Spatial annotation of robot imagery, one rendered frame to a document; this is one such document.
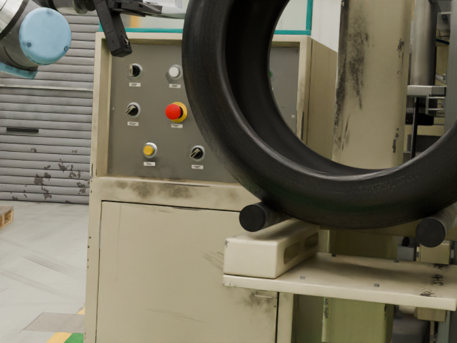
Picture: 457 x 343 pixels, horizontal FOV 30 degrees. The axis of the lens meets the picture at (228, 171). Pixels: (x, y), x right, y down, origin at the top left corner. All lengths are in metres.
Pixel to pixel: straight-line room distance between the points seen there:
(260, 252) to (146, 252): 0.81
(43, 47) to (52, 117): 9.28
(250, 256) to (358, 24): 0.57
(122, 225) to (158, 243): 0.11
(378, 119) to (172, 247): 0.68
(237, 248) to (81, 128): 9.30
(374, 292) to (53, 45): 0.66
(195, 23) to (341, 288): 0.48
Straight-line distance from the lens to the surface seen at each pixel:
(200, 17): 1.39
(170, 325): 2.16
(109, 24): 1.56
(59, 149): 10.71
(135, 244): 2.16
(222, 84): 1.36
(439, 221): 1.33
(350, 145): 1.71
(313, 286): 1.36
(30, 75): 1.61
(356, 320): 1.74
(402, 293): 1.34
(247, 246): 1.38
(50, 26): 1.46
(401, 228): 1.68
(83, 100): 10.64
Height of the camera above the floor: 1.04
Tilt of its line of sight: 3 degrees down
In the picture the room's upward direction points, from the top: 3 degrees clockwise
